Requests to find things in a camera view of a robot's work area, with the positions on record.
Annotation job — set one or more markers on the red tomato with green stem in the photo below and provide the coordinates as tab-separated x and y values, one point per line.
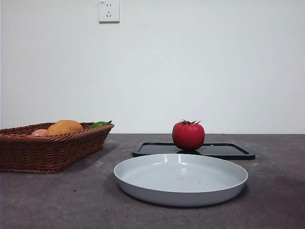
188	137

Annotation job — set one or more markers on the green pepper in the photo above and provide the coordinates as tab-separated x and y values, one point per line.
98	124

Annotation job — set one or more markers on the grey round plate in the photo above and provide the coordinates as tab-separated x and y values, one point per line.
181	176

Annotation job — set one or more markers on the black rectangular tray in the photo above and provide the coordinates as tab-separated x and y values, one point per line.
226	150

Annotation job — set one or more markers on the orange-brown potato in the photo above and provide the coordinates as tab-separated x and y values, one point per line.
63	126

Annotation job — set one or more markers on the brown wicker basket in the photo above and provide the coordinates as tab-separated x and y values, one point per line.
47	152

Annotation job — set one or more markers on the white wall power socket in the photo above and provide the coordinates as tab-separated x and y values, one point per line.
109	16

